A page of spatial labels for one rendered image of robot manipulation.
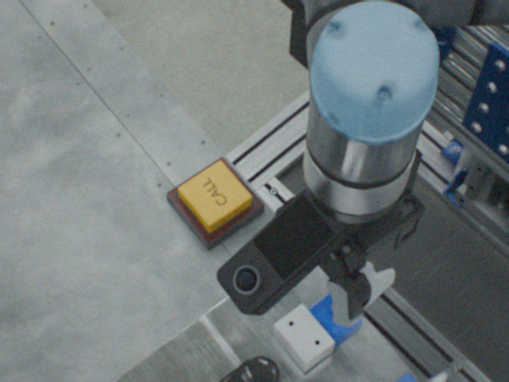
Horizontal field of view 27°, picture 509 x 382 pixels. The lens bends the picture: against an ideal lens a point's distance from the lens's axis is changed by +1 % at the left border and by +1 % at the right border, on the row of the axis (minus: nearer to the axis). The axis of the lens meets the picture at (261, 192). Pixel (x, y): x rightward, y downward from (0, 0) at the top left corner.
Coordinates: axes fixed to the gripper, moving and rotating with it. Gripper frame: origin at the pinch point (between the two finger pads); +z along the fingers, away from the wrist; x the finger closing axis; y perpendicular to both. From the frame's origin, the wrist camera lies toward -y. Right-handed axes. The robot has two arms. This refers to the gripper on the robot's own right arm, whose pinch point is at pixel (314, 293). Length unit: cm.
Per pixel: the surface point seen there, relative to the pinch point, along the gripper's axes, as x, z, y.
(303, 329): 0.4, 9.2, -0.3
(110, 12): 106, 101, 37
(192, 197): 21.7, 17.2, 1.7
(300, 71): 69, 101, 60
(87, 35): 49, 21, 6
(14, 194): 35.8, 20.9, -13.0
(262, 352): 1.6, 11.9, -4.3
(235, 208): 17.8, 17.3, 4.8
